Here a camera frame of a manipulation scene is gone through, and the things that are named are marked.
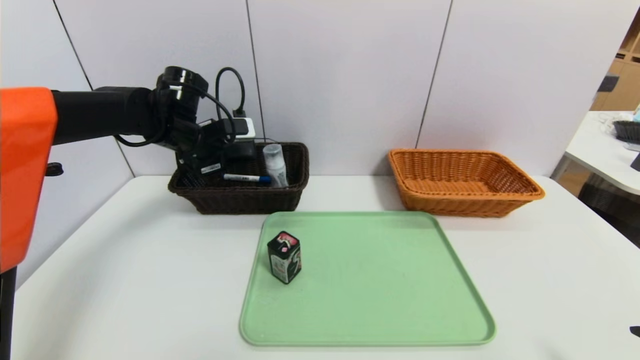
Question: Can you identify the white plastic bottle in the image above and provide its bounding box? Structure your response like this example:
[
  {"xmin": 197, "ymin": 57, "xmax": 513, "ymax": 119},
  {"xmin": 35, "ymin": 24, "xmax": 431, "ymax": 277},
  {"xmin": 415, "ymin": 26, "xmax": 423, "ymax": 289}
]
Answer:
[{"xmin": 262, "ymin": 143, "xmax": 290, "ymax": 189}]

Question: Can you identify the blue capped white marker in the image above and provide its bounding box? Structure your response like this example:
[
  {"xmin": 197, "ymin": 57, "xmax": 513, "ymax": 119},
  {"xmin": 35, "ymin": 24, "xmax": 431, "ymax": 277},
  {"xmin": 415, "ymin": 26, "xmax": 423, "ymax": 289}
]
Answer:
[{"xmin": 223, "ymin": 173, "xmax": 273, "ymax": 184}]

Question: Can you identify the small black drink carton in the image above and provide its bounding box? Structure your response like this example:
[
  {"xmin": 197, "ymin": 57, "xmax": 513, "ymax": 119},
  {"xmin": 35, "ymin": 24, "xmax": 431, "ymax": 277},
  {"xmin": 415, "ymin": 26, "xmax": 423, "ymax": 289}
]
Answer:
[{"xmin": 266, "ymin": 230, "xmax": 302, "ymax": 285}]

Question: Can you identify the dark brown wicker basket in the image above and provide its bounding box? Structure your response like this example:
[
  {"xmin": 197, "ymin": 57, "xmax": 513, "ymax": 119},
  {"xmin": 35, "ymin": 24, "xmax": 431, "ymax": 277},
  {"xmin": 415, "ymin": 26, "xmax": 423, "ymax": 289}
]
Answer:
[{"xmin": 167, "ymin": 142, "xmax": 310, "ymax": 216}]

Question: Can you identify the orange wicker basket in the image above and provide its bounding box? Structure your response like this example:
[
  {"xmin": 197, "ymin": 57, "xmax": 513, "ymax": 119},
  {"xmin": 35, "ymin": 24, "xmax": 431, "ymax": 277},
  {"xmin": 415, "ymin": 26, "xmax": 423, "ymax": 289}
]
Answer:
[{"xmin": 388, "ymin": 149, "xmax": 546, "ymax": 219}]

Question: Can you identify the small dark wicker basket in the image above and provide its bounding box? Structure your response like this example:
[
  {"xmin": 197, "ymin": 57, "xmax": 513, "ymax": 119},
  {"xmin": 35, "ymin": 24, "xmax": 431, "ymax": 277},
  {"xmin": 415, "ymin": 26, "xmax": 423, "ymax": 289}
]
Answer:
[{"xmin": 612, "ymin": 120, "xmax": 640, "ymax": 146}]

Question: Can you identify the light green plastic tray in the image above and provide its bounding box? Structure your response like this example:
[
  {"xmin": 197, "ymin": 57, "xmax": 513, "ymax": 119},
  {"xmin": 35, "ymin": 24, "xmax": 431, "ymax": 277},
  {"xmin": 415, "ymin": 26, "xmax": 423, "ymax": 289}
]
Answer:
[{"xmin": 239, "ymin": 211, "xmax": 497, "ymax": 347}]

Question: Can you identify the white side table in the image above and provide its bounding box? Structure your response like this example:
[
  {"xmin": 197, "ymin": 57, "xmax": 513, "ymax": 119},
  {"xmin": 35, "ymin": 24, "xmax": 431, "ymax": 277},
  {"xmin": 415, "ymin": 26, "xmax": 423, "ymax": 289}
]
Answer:
[{"xmin": 549, "ymin": 111, "xmax": 640, "ymax": 197}]

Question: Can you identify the dark woven furniture piece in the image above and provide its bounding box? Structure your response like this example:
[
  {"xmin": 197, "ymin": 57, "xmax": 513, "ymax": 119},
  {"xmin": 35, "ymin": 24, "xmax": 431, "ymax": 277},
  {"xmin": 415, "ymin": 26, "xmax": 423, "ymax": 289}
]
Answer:
[{"xmin": 577, "ymin": 175, "xmax": 640, "ymax": 249}]

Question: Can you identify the light wooden shelf unit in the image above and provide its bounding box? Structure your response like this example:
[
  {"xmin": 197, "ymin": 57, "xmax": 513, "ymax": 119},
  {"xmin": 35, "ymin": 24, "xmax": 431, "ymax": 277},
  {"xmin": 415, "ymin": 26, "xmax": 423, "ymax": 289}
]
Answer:
[{"xmin": 588, "ymin": 5, "xmax": 640, "ymax": 113}]

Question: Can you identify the thick black left camera cable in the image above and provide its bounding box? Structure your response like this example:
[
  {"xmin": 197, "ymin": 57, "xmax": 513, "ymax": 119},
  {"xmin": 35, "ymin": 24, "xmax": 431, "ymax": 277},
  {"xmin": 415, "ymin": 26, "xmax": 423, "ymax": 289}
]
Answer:
[{"xmin": 215, "ymin": 67, "xmax": 247, "ymax": 119}]

